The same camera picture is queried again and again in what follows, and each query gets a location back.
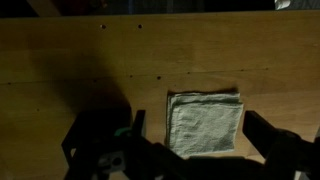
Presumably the black perforated box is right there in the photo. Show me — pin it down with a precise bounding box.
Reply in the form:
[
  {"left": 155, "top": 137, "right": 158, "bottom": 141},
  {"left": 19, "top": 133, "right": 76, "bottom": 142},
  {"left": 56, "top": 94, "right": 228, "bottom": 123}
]
[{"left": 61, "top": 108, "right": 135, "bottom": 180}]

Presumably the grey-white cloth towel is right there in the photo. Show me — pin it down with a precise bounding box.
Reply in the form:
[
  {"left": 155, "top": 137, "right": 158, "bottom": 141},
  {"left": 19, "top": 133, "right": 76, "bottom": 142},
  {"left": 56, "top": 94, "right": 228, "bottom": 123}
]
[{"left": 165, "top": 89, "right": 245, "bottom": 159}]

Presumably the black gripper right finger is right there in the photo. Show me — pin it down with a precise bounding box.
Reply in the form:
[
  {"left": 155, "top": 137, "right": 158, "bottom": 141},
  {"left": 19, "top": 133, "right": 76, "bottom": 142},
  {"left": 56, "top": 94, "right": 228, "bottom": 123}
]
[{"left": 242, "top": 110, "right": 284, "bottom": 159}]

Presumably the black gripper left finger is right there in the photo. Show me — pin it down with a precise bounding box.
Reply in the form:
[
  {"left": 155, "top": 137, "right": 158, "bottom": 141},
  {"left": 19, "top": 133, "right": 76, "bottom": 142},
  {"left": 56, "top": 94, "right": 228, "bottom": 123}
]
[{"left": 132, "top": 109, "right": 148, "bottom": 141}]

